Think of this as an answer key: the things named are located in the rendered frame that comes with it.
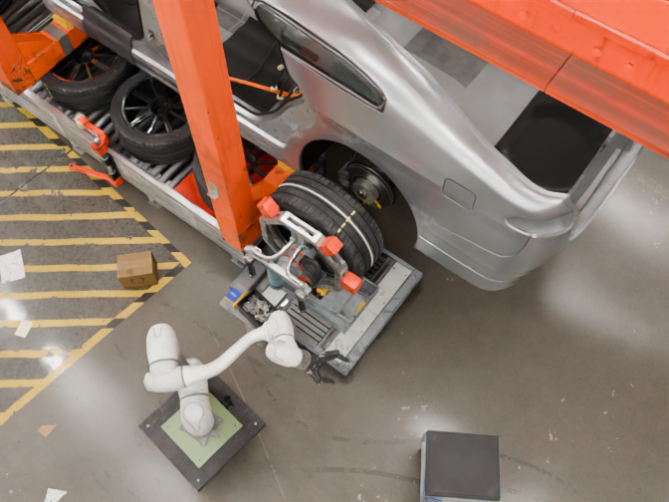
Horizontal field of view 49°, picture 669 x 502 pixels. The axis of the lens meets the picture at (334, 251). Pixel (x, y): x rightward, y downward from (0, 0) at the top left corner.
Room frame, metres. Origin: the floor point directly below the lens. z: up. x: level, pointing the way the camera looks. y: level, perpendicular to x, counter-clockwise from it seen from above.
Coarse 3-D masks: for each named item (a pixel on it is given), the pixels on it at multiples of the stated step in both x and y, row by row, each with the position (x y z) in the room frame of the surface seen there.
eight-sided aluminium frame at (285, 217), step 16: (272, 224) 1.96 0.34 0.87; (288, 224) 1.81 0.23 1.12; (304, 224) 1.81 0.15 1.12; (272, 240) 1.93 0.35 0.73; (320, 240) 1.72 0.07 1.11; (336, 256) 1.68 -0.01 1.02; (304, 272) 1.79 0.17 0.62; (336, 272) 1.62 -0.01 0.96; (320, 288) 1.69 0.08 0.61; (336, 288) 1.62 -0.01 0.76
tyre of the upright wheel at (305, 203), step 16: (288, 176) 2.17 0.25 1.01; (304, 176) 2.09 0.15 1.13; (320, 176) 2.06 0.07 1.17; (288, 192) 2.00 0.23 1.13; (304, 192) 1.98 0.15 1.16; (320, 192) 1.97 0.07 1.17; (336, 192) 1.96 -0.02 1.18; (288, 208) 1.92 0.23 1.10; (304, 208) 1.87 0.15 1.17; (320, 208) 1.87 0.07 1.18; (352, 208) 1.89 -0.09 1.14; (320, 224) 1.79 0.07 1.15; (336, 224) 1.80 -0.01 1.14; (368, 224) 1.84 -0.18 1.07; (352, 240) 1.74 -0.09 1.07; (368, 240) 1.78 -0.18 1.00; (352, 256) 1.68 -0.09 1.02; (368, 256) 1.73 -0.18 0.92; (352, 272) 1.66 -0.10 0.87
